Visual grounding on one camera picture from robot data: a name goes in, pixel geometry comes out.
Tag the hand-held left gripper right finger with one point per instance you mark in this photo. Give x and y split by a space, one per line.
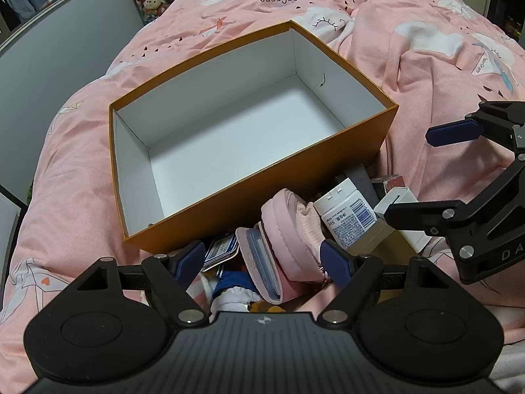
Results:
333 260

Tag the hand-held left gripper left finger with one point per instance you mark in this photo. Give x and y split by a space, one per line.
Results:
192 257

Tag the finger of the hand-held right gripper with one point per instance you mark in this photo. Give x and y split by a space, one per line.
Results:
451 131
418 215

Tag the small white box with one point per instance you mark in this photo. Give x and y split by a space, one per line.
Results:
404 195

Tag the glossy printed packet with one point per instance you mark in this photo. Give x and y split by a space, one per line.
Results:
221 251

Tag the dark red printed box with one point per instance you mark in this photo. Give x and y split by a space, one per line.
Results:
386 181

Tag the white barcode bottle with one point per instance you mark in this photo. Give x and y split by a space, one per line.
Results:
344 213

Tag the pink padded pouch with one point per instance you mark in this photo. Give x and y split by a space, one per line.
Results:
293 230

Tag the blue yellow duck plush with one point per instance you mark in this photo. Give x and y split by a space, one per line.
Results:
236 291

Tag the dark grey box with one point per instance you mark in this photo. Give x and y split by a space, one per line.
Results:
357 174

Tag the orange cardboard box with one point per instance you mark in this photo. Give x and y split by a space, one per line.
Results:
229 131

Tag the pink printed blanket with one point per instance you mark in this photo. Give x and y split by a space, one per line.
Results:
430 90

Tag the white bed sheet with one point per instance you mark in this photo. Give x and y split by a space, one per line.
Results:
508 361

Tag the grey framed mirror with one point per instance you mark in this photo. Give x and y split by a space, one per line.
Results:
37 4

